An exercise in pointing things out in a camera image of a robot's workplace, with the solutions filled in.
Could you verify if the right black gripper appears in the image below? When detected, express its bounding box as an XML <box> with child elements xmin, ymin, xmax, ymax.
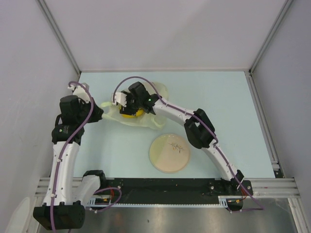
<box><xmin>120</xmin><ymin>92</ymin><xmax>142</xmax><ymax>117</ymax></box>

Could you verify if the yellow fake bell pepper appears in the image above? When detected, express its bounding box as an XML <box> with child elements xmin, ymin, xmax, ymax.
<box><xmin>121</xmin><ymin>109</ymin><xmax>144</xmax><ymax>118</ymax></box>

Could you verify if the yellow-green plastic bag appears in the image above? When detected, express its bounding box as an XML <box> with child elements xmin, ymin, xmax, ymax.
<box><xmin>101</xmin><ymin>82</ymin><xmax>169</xmax><ymax>130</ymax></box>

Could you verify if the cream plate with branch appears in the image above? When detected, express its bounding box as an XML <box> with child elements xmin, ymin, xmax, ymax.
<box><xmin>149</xmin><ymin>133</ymin><xmax>191</xmax><ymax>173</ymax></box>

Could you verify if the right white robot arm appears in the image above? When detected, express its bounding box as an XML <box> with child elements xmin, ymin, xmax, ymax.
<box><xmin>112</xmin><ymin>82</ymin><xmax>244</xmax><ymax>195</ymax></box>

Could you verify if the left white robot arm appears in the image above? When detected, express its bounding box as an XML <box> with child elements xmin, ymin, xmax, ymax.
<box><xmin>33</xmin><ymin>95</ymin><xmax>107</xmax><ymax>231</ymax></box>

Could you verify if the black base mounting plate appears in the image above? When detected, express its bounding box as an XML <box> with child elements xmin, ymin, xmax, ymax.
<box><xmin>105</xmin><ymin>178</ymin><xmax>243</xmax><ymax>205</ymax></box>

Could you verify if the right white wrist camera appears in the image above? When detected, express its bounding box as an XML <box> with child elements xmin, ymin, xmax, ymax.
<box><xmin>111</xmin><ymin>92</ymin><xmax>127</xmax><ymax>107</ymax></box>

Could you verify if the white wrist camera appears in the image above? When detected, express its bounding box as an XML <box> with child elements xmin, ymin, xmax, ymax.
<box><xmin>68</xmin><ymin>83</ymin><xmax>90</xmax><ymax>103</ymax></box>
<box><xmin>111</xmin><ymin>92</ymin><xmax>127</xmax><ymax>107</ymax></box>

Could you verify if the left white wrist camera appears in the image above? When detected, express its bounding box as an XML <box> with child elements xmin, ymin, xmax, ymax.
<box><xmin>68</xmin><ymin>83</ymin><xmax>90</xmax><ymax>103</ymax></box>

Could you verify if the white slotted cable duct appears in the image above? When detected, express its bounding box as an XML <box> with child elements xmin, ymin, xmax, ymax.
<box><xmin>84</xmin><ymin>196</ymin><xmax>246</xmax><ymax>208</ymax></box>

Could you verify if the left corner aluminium post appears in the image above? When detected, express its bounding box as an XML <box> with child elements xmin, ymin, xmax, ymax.
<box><xmin>36</xmin><ymin>0</ymin><xmax>81</xmax><ymax>77</ymax></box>

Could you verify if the corner aluminium post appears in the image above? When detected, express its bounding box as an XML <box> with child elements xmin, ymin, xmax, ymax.
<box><xmin>250</xmin><ymin>0</ymin><xmax>296</xmax><ymax>73</ymax></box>
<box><xmin>36</xmin><ymin>0</ymin><xmax>81</xmax><ymax>77</ymax></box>

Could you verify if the right corner aluminium post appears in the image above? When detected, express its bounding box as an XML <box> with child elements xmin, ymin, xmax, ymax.
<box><xmin>250</xmin><ymin>0</ymin><xmax>296</xmax><ymax>73</ymax></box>

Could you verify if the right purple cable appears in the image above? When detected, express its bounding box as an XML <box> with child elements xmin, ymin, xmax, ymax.
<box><xmin>111</xmin><ymin>76</ymin><xmax>265</xmax><ymax>212</ymax></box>

